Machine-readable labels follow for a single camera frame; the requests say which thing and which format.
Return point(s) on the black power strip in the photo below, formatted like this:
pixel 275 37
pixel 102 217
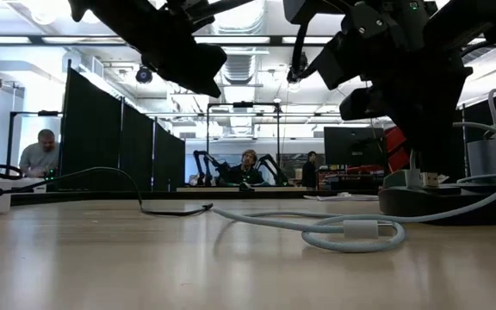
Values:
pixel 403 202

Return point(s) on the grey USB charging hub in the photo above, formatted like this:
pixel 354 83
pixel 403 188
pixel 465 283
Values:
pixel 396 180

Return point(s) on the red tool cart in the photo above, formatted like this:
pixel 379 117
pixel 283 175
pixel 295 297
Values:
pixel 347 178

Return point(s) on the small black clamp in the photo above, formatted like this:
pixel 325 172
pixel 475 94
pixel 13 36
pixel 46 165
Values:
pixel 246 188

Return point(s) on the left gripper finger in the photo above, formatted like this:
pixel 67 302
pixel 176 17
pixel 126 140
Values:
pixel 200 69
pixel 218 9

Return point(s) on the black monitor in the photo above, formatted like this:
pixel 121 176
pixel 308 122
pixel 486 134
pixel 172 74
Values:
pixel 351 146

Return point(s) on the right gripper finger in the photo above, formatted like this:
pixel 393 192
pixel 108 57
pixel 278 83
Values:
pixel 435 133

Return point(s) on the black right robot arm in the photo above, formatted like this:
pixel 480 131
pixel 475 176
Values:
pixel 467 21

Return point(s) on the background black robot arm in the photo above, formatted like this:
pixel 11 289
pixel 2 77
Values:
pixel 200 165
pixel 276 168

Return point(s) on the person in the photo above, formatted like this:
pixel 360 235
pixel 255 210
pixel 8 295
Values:
pixel 309 172
pixel 39 157
pixel 246 174

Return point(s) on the black table edge rail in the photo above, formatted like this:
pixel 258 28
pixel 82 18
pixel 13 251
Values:
pixel 101 197

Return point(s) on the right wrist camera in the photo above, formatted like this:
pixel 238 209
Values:
pixel 360 105

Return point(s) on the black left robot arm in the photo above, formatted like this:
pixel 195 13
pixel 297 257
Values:
pixel 80 8

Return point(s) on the red cabinet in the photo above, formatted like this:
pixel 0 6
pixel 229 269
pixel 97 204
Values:
pixel 396 146

